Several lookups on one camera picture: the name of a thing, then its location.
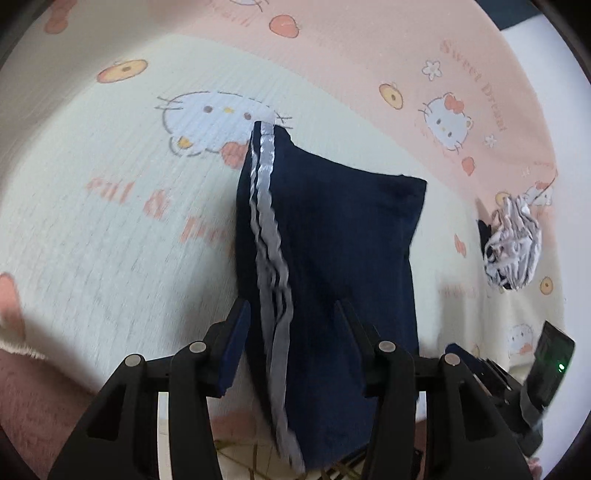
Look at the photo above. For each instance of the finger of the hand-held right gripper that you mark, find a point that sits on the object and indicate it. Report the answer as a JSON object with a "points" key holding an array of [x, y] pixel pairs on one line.
{"points": [[489, 376]]}

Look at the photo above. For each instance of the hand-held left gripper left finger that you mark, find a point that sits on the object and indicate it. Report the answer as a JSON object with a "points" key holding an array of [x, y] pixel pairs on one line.
{"points": [[233, 353]]}

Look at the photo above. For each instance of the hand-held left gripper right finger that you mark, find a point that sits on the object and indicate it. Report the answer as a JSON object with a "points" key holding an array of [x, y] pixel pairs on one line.
{"points": [[353, 339]]}

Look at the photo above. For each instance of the navy shorts with white stripes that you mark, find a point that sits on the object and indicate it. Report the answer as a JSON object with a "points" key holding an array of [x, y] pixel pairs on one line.
{"points": [[341, 240]]}

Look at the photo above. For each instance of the crumpled white garment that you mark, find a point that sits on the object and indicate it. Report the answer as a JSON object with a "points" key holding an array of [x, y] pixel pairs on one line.
{"points": [[512, 244]]}

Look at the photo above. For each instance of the cartoon cat printed blanket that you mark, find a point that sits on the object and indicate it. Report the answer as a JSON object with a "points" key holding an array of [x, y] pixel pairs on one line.
{"points": [[115, 230]]}

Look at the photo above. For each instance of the person's pink fluffy clothing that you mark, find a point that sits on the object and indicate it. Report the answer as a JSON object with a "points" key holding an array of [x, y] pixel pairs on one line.
{"points": [[37, 410]]}

